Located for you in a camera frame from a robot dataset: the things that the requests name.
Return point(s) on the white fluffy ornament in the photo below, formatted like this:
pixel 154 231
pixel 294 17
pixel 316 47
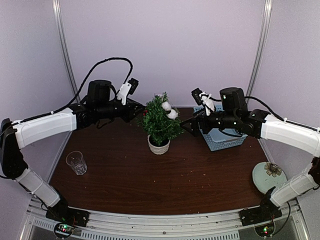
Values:
pixel 171 113

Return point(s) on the white tree pot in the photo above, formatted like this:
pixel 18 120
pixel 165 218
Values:
pixel 158 150

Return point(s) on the aluminium frame post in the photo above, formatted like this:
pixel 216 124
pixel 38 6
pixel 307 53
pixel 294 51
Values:
pixel 264 30
pixel 63 43

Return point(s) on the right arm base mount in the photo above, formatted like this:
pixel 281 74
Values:
pixel 260 217

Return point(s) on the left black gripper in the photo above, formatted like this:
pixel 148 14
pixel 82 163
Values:
pixel 129 114

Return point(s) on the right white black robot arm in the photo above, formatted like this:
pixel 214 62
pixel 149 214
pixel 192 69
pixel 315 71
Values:
pixel 260 124

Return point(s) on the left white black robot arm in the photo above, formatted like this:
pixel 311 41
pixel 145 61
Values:
pixel 96 106

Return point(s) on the blue plastic basket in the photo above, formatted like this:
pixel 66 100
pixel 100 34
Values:
pixel 216 140

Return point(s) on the clear drinking glass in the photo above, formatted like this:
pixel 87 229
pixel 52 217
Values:
pixel 75 160

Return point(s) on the front aluminium rail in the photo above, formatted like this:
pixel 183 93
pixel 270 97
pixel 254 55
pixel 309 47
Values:
pixel 224 225

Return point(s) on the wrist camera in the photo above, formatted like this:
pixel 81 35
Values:
pixel 127 88
pixel 204 99

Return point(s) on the pale green floral plate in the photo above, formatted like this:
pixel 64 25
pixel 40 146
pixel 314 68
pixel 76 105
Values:
pixel 266 175

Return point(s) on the left aluminium frame post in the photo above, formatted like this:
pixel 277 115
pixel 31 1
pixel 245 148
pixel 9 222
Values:
pixel 63 43

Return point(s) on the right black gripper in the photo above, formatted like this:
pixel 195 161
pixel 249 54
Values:
pixel 201 117

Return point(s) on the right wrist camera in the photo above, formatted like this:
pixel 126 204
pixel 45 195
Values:
pixel 204 99

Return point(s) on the right aluminium frame post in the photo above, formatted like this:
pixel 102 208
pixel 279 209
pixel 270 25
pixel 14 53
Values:
pixel 264 30

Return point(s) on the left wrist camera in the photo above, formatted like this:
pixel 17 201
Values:
pixel 127 88

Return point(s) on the small green christmas tree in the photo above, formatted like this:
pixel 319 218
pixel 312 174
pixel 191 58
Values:
pixel 156 123

